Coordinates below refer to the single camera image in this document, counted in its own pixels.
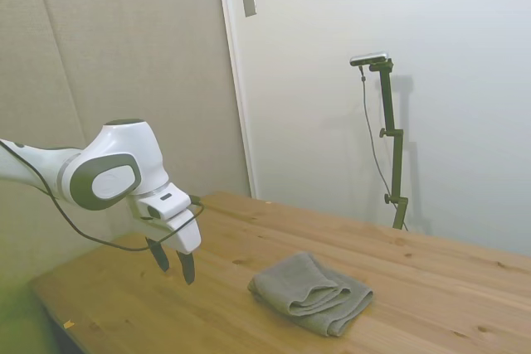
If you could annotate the white door frame trim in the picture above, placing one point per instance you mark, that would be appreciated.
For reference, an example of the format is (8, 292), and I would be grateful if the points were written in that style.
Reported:
(234, 80)

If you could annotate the dark green camera stand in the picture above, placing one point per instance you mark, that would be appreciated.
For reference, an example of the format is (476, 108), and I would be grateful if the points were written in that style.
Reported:
(392, 122)

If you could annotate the small yellow tape scrap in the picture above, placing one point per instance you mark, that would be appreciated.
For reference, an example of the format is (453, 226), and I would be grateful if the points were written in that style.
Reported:
(68, 323)

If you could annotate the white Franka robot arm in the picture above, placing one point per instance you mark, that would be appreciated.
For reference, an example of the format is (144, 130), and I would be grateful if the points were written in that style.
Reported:
(112, 151)

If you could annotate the grey towel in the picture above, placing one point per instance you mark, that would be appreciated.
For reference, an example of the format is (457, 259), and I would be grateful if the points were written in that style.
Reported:
(311, 292)

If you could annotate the silver camera on stand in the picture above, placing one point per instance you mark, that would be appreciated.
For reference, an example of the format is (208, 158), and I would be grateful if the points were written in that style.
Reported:
(369, 57)

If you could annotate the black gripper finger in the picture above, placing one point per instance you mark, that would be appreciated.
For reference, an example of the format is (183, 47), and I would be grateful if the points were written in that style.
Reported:
(159, 255)
(186, 267)

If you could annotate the grey wall switch plate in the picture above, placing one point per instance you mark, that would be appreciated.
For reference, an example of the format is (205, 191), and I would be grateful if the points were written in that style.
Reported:
(249, 1)

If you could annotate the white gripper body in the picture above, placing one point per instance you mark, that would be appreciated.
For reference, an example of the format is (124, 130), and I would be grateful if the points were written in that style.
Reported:
(186, 236)

